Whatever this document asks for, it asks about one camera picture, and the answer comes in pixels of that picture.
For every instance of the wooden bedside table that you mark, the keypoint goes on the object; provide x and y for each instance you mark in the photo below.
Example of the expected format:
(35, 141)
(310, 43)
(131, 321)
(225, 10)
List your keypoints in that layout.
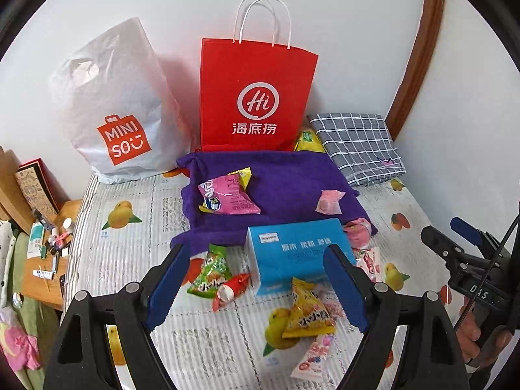
(40, 288)

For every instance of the yellow and green packet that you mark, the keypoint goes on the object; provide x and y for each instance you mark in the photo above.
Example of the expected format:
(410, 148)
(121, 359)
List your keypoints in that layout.
(308, 140)

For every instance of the red paper bag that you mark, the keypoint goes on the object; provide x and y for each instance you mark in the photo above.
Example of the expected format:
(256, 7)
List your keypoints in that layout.
(252, 89)

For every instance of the purple towel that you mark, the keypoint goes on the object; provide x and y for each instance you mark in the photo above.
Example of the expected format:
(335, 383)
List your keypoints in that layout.
(284, 195)

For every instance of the pink flower cloth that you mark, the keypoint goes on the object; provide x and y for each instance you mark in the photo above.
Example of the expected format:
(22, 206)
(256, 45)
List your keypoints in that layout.
(18, 339)

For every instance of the brown wooden door frame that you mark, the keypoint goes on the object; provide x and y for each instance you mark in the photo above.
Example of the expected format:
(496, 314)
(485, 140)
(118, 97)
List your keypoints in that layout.
(422, 48)

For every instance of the white and pink long packet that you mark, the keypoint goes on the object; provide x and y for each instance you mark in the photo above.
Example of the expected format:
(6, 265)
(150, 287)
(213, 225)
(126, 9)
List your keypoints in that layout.
(313, 357)

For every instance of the blue tissue box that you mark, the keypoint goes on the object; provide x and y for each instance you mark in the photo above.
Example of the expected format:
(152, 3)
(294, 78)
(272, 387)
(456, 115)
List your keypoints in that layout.
(292, 252)

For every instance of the patterned box with red edge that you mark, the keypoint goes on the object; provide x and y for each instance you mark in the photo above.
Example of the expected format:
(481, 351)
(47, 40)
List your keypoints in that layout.
(36, 187)

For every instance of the white tube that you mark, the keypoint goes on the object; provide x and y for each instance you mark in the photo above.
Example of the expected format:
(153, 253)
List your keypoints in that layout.
(42, 273)

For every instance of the white strawberry print packet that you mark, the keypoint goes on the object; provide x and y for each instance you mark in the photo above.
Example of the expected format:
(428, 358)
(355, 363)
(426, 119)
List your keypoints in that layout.
(367, 264)

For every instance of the person's right hand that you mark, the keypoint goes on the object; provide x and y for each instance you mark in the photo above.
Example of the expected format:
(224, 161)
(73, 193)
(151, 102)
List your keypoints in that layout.
(471, 329)

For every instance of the yellow triangular snack packet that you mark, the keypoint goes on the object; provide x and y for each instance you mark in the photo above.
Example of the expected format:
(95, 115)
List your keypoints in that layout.
(304, 313)

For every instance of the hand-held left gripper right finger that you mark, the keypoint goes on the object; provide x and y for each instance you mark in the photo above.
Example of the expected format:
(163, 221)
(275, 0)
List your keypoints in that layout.
(345, 288)

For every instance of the white plastic shopping bag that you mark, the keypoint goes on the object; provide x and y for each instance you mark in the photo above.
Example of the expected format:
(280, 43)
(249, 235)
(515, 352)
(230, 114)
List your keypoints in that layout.
(118, 101)

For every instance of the green snack packet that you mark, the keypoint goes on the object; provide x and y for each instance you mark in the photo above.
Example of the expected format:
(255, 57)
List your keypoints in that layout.
(211, 272)

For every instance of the small round pink snack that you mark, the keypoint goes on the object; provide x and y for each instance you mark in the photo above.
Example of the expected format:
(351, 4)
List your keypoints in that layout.
(330, 201)

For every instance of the wooden cabinet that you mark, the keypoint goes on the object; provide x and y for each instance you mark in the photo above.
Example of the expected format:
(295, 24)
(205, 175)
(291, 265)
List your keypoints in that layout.
(12, 195)

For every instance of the teal tube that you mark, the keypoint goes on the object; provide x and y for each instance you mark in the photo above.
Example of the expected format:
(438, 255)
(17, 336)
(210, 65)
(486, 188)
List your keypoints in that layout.
(35, 241)

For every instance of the red and white candy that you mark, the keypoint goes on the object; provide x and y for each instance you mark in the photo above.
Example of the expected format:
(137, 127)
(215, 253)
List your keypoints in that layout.
(229, 292)

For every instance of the large pink snack packet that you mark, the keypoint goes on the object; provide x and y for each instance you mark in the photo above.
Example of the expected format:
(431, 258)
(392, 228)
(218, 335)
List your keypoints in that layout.
(227, 199)

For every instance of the small white bottle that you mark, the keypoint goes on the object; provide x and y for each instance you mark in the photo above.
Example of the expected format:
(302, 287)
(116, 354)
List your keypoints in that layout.
(68, 224)

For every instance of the grey checked folded cloth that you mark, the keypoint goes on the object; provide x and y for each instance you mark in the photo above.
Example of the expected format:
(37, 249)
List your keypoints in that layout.
(353, 146)

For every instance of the fruit print bed sheet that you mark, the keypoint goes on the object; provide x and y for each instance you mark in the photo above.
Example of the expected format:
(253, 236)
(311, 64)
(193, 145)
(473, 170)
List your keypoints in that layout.
(134, 211)

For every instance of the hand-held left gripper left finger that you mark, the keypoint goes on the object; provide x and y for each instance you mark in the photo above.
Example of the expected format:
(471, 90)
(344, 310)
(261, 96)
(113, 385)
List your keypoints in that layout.
(160, 292)

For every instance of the green cloth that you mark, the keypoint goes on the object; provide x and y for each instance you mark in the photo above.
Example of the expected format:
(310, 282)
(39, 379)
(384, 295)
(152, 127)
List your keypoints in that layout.
(18, 268)

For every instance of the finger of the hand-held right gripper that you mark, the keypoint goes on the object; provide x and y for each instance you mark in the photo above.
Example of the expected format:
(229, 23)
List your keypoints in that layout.
(438, 243)
(465, 227)

